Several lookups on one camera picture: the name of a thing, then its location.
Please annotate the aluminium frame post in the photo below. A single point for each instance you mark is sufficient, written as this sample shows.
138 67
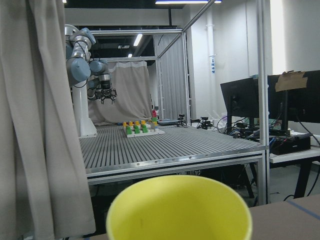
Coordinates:
263 164

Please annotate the yellow plastic cup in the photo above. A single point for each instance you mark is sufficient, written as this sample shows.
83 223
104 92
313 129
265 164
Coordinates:
179 207

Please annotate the white block tray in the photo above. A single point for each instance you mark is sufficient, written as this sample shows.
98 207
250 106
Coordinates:
142 128

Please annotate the grey curtain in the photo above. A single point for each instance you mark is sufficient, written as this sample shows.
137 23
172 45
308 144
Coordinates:
43 184

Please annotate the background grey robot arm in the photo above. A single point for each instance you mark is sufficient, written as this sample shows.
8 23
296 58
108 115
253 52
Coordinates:
81 69

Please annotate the black computer monitor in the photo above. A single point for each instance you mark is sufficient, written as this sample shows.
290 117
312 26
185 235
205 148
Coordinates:
241 98

